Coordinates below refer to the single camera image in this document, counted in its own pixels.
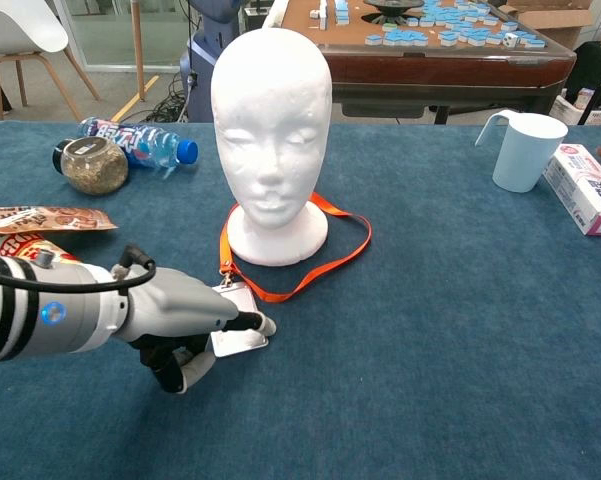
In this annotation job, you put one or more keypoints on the yellow drink bottle green cap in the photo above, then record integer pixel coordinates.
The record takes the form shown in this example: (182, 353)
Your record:
(10, 245)

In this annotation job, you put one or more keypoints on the brown cardboard box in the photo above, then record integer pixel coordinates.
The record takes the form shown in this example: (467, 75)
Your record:
(555, 22)

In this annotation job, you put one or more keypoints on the white pink toothpaste box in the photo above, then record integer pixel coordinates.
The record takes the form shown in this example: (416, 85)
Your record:
(585, 185)

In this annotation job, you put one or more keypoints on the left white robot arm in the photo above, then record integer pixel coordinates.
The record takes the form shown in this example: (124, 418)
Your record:
(55, 325)

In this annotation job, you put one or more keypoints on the white printed carton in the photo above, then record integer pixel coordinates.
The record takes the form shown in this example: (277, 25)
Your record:
(570, 107)

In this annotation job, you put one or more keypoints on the blue felt table cover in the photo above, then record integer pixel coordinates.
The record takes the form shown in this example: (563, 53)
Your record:
(430, 375)

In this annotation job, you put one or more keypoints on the round glass jar black lid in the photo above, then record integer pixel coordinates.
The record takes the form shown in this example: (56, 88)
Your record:
(95, 170)

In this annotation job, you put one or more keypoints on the white ID badge card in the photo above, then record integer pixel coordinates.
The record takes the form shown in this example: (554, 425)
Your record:
(240, 345)

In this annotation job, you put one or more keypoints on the white chair wooden legs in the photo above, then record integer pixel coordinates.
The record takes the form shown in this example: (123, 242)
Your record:
(15, 25)

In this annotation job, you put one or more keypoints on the blue mahjong tile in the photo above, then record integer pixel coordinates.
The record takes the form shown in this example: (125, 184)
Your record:
(535, 42)
(373, 40)

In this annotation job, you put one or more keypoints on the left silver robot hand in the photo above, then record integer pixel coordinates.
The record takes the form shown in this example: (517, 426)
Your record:
(175, 305)

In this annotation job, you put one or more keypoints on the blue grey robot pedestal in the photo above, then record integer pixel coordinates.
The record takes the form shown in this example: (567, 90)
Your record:
(200, 65)

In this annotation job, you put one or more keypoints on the blue labelled drink bottle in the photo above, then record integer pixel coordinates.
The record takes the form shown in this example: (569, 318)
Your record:
(150, 142)

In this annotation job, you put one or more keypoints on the white foam mannequin head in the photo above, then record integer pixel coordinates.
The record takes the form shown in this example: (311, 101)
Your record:
(272, 125)

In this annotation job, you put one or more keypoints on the orange snack spout pouch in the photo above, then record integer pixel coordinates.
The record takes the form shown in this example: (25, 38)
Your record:
(55, 220)

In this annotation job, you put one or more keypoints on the white face mahjong tile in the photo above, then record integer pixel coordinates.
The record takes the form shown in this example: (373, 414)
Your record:
(511, 40)

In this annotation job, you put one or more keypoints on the brown mahjong table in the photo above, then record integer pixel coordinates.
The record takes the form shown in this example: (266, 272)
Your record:
(430, 70)

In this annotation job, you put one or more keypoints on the wooden pole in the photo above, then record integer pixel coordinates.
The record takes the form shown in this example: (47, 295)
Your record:
(137, 50)

